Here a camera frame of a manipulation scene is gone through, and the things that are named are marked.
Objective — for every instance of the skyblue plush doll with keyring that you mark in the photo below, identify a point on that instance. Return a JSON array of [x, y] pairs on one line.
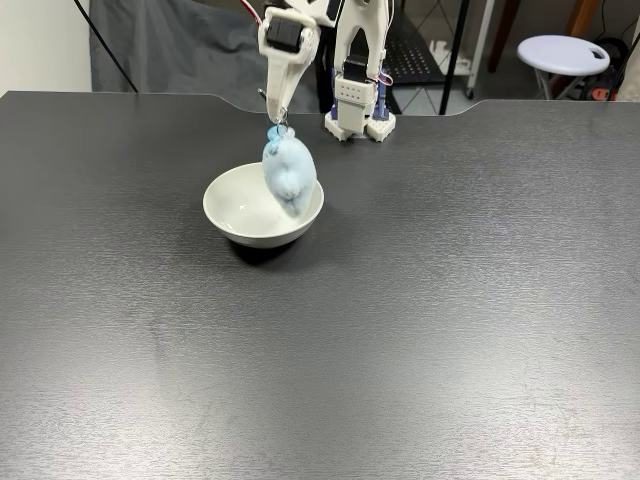
[[290, 170]]

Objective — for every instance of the white bowl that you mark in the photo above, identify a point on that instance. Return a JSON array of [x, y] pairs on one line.
[[235, 200]]

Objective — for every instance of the white rack post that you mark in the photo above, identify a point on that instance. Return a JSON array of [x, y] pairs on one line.
[[480, 50]]

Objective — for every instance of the brown wooden leg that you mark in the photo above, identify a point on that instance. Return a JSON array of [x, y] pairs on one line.
[[501, 35], [582, 15]]

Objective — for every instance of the thin black stand leg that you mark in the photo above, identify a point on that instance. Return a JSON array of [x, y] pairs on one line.
[[107, 47]]

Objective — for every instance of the blue table clamp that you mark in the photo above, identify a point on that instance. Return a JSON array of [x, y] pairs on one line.
[[336, 107], [382, 107]]

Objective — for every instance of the black metal pole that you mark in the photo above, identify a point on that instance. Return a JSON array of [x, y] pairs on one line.
[[454, 60]]

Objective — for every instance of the orange black tool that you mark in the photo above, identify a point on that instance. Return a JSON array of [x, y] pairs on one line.
[[602, 93]]

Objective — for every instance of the white round stool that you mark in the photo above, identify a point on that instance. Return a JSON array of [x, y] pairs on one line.
[[560, 55]]

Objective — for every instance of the grey cloth backdrop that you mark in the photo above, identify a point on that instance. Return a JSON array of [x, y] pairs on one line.
[[200, 60]]

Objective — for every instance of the black perforated shelf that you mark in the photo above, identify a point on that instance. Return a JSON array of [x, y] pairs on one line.
[[415, 60]]

